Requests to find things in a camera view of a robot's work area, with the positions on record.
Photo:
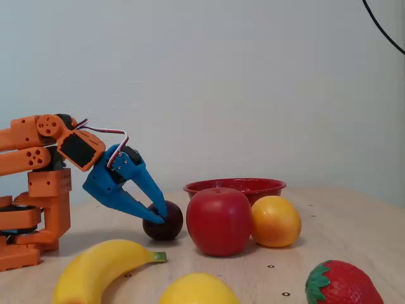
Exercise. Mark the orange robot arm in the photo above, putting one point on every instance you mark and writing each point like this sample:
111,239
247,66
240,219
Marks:
19,158

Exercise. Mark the orange fruit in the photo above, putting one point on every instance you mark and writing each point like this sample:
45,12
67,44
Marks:
275,221

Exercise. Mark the red apple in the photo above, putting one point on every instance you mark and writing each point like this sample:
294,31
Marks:
218,221

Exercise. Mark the red strawberry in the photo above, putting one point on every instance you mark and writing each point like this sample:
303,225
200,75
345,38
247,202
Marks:
345,285

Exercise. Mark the dark purple plum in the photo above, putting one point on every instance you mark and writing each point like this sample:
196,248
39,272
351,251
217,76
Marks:
171,228

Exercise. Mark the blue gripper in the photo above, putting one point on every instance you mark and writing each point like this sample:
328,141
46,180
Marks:
105,183

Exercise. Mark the yellow banana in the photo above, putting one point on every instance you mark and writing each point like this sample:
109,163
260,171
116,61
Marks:
95,269

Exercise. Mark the red speckled bowl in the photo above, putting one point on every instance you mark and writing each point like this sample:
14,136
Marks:
250,185

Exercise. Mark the yellow lemon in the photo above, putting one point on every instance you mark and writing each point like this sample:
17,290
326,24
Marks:
197,289

